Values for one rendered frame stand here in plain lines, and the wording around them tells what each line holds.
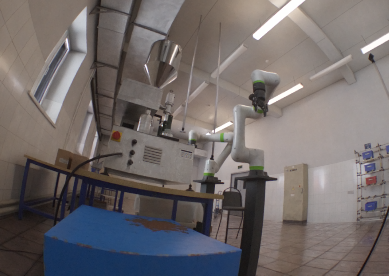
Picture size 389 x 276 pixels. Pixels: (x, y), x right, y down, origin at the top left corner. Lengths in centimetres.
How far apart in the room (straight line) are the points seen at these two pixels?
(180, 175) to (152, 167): 16
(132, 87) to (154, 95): 15
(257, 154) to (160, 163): 84
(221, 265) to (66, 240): 32
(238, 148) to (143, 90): 86
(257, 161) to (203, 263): 118
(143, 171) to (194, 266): 65
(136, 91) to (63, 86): 267
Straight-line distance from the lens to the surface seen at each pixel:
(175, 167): 100
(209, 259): 41
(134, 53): 426
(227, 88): 600
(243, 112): 161
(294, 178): 632
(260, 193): 148
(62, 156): 281
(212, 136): 212
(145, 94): 110
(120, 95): 107
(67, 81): 367
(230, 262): 45
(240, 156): 146
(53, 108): 348
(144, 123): 102
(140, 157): 95
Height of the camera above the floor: 72
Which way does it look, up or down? 21 degrees up
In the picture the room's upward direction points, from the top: 7 degrees clockwise
